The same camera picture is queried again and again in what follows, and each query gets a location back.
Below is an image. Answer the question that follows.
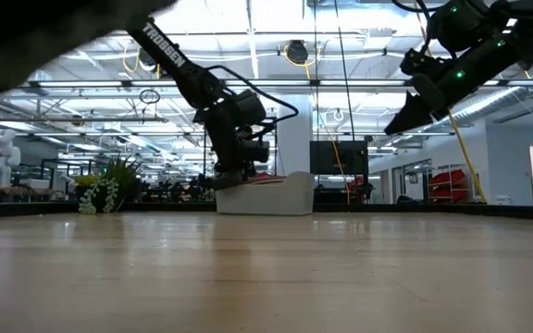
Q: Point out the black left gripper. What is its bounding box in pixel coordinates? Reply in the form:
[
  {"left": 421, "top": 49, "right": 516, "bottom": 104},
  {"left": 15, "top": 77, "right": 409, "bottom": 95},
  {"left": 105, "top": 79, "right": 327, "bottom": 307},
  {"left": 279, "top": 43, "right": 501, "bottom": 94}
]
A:
[{"left": 200, "top": 104, "right": 254, "bottom": 191}]

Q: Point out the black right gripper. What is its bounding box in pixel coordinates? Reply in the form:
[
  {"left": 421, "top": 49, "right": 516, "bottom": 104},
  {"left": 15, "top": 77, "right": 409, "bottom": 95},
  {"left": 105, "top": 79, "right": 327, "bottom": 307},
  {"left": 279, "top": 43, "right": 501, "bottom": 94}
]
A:
[{"left": 383, "top": 36, "right": 520, "bottom": 136}]

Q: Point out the red measuring cup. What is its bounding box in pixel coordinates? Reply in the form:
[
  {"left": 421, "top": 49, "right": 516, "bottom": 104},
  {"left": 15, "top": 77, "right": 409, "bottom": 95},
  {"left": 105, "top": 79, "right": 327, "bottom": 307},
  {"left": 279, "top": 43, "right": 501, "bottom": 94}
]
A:
[{"left": 246, "top": 173, "right": 289, "bottom": 185}]

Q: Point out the grey plastic basket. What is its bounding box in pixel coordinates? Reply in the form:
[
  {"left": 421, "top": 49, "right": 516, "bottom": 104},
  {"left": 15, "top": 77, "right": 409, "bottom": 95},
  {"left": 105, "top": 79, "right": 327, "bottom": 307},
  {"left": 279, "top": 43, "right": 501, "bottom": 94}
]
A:
[{"left": 215, "top": 170, "right": 316, "bottom": 216}]

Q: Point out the red storage bin shelf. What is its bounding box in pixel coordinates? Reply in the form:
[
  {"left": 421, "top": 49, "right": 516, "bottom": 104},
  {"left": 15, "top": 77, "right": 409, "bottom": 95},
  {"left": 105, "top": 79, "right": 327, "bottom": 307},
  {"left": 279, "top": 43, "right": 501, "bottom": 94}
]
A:
[{"left": 428, "top": 168, "right": 470, "bottom": 203}]

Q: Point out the white pillar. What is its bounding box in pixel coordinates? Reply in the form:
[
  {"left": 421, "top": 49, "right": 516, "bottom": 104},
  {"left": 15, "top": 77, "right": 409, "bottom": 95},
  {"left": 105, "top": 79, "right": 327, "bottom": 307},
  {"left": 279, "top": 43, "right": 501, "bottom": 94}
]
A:
[{"left": 276, "top": 94, "right": 314, "bottom": 179}]

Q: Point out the black monitor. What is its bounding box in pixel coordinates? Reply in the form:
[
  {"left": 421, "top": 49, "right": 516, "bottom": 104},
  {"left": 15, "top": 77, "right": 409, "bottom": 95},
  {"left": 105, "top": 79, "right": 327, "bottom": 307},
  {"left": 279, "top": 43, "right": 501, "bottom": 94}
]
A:
[{"left": 309, "top": 141, "right": 369, "bottom": 177}]

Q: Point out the artificial succulent plant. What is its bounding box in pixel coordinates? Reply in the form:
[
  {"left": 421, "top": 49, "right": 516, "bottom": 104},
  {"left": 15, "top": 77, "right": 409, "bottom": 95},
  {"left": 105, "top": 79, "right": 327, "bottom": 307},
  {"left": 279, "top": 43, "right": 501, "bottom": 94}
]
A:
[{"left": 72, "top": 156, "right": 143, "bottom": 216}]

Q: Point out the white robot figure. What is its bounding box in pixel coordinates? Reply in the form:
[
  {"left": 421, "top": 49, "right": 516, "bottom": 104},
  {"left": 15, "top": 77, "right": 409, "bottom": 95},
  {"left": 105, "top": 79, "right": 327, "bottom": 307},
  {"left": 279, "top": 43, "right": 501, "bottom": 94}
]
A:
[{"left": 0, "top": 129, "right": 22, "bottom": 190}]

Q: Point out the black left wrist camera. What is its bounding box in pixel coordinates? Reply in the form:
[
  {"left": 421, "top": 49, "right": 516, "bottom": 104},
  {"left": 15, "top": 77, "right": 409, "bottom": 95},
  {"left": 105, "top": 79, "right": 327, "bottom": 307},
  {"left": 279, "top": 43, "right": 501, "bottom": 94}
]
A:
[{"left": 241, "top": 138, "right": 271, "bottom": 164}]

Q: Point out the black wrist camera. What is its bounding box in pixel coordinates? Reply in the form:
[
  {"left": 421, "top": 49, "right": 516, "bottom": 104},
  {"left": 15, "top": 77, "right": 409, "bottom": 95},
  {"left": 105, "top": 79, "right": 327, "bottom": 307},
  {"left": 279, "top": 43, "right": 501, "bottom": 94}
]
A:
[
  {"left": 399, "top": 48, "right": 440, "bottom": 78},
  {"left": 241, "top": 138, "right": 271, "bottom": 164}
]

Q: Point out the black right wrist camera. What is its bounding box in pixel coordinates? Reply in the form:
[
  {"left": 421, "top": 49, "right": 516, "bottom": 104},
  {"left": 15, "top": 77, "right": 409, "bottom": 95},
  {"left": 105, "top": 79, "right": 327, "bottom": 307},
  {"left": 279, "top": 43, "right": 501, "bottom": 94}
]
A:
[{"left": 399, "top": 48, "right": 440, "bottom": 78}]

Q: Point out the black hanging cable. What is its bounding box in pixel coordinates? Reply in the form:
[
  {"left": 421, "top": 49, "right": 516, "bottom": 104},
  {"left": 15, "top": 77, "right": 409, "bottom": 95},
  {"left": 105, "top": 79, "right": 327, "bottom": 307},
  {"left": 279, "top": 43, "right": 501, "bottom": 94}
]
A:
[{"left": 333, "top": 0, "right": 356, "bottom": 142}]

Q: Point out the yellow hanging cable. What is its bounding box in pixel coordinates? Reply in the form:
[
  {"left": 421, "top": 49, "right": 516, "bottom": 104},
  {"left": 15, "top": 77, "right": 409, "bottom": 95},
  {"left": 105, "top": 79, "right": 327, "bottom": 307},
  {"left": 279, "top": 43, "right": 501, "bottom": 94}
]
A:
[{"left": 446, "top": 110, "right": 489, "bottom": 204}]

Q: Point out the black aluminium table frame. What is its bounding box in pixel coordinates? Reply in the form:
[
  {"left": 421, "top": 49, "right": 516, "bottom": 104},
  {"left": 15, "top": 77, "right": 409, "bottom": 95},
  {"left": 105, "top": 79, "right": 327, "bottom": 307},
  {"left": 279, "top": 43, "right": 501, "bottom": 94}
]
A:
[{"left": 0, "top": 199, "right": 533, "bottom": 222}]

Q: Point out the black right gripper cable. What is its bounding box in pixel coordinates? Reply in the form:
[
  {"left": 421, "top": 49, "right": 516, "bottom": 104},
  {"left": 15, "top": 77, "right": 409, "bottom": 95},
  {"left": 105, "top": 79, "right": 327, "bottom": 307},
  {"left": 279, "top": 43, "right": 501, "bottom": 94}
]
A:
[{"left": 390, "top": 0, "right": 434, "bottom": 14}]

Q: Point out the black ceiling cable reel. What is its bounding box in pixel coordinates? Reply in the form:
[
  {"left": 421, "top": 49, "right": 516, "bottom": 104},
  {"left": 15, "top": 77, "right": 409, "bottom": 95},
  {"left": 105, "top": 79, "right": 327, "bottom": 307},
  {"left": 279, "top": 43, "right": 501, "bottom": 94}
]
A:
[{"left": 286, "top": 40, "right": 310, "bottom": 66}]

